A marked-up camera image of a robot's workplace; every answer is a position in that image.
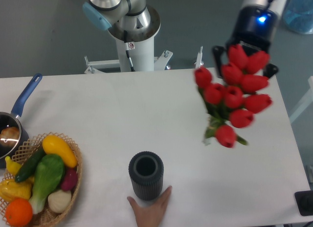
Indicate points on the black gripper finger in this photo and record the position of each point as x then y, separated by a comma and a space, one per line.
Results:
270, 70
218, 52

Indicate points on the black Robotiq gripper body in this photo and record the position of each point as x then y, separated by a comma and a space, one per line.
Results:
254, 29

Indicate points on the red tulip bouquet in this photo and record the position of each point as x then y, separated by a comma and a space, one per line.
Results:
234, 103

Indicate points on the dark grey ribbed vase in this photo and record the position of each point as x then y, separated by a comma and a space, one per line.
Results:
146, 172

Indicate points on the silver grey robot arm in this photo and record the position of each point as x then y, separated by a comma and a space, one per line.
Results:
133, 24

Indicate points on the bare human hand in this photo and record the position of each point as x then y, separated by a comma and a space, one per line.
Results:
151, 216

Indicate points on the black device at table edge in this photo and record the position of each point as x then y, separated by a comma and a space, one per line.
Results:
304, 200

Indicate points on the yellow squash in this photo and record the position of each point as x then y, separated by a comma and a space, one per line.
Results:
53, 144

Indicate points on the purple red radish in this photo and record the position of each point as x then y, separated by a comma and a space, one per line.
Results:
70, 180

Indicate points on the green bok choy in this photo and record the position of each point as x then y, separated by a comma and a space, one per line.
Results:
48, 175

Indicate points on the white garlic bulb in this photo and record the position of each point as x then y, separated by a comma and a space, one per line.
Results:
59, 200

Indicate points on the dark green cucumber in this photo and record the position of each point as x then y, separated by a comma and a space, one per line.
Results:
29, 167

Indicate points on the browned bread in pan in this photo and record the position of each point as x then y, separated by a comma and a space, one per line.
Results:
9, 137

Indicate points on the yellow banana pepper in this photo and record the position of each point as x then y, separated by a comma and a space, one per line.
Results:
12, 166

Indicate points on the woven wicker basket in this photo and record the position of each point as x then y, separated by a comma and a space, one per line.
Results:
46, 218

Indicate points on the yellow gourd pumpkin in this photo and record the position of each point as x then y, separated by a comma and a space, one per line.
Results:
11, 190

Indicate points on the orange fruit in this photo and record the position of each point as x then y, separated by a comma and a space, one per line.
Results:
19, 213

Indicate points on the white frame leg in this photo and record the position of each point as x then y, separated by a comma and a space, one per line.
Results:
303, 103

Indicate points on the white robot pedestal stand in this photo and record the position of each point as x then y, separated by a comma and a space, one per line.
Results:
133, 56

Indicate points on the blue handled saucepan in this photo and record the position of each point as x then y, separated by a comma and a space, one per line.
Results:
12, 119

